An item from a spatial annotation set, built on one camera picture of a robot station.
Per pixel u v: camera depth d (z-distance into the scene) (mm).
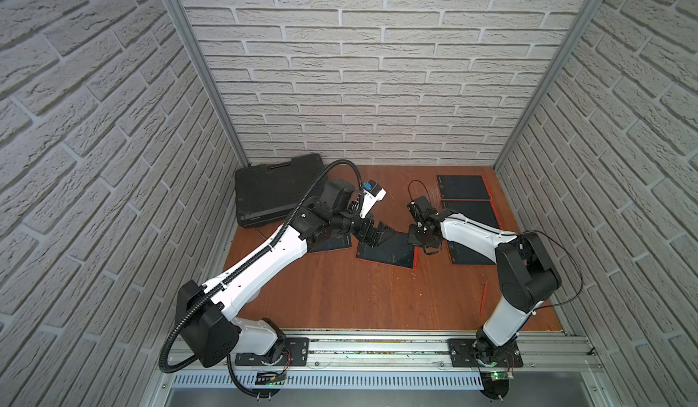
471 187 1137
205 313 388
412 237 839
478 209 1137
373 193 630
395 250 950
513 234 517
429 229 682
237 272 431
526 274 473
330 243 950
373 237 631
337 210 567
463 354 734
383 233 621
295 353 739
